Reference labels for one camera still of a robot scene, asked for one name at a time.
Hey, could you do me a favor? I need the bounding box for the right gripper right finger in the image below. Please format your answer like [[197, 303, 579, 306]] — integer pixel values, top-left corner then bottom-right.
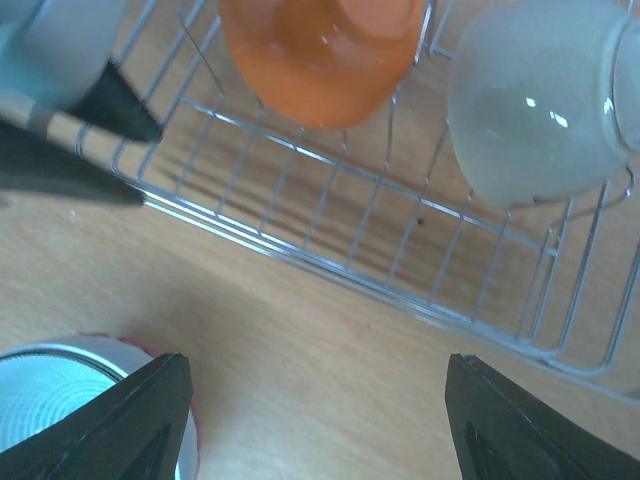
[[445, 354, 639, 479]]

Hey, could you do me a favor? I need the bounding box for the orange white ceramic bowl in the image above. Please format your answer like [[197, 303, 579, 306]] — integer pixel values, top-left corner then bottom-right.
[[219, 0, 426, 129]]

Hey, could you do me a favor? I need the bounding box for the chrome wire dish rack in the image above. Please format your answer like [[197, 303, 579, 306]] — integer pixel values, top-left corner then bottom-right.
[[76, 1, 639, 403]]

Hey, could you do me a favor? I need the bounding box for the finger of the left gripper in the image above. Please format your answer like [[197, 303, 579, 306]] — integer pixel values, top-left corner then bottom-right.
[[67, 59, 164, 143], [1, 120, 145, 206]]

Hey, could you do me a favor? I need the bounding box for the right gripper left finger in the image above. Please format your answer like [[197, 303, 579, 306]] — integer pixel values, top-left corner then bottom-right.
[[0, 352, 194, 480]]

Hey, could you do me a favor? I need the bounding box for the teal patterned ceramic bowl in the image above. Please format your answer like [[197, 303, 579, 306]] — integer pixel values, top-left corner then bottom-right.
[[0, 332, 201, 480]]

